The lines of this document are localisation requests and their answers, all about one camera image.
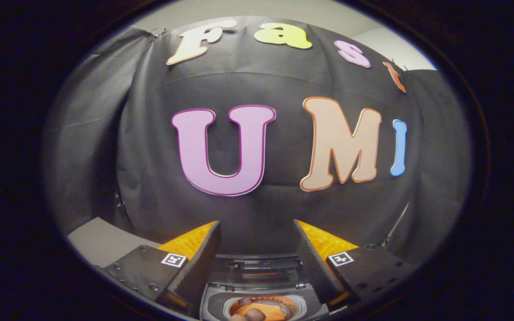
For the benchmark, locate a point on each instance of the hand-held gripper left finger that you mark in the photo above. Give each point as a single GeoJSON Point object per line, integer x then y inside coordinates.
{"type": "Point", "coordinates": [194, 272]}

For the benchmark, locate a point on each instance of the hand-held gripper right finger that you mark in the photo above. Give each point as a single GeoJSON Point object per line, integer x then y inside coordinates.
{"type": "Point", "coordinates": [312, 267]}

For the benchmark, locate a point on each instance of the grey washing machine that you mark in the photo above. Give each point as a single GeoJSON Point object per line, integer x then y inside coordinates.
{"type": "Point", "coordinates": [212, 307]}

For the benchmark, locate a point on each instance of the dark washing machine lid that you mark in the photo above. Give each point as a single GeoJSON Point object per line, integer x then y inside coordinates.
{"type": "Point", "coordinates": [261, 267]}

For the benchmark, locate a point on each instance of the orange shirt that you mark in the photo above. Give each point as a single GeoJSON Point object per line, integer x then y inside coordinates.
{"type": "Point", "coordinates": [279, 312]}

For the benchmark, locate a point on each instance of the grey and white cabinet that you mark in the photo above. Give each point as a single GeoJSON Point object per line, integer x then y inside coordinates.
{"type": "Point", "coordinates": [101, 240]}

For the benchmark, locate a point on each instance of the black backdrop cloth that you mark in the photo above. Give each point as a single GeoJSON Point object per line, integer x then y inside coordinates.
{"type": "Point", "coordinates": [150, 133]}

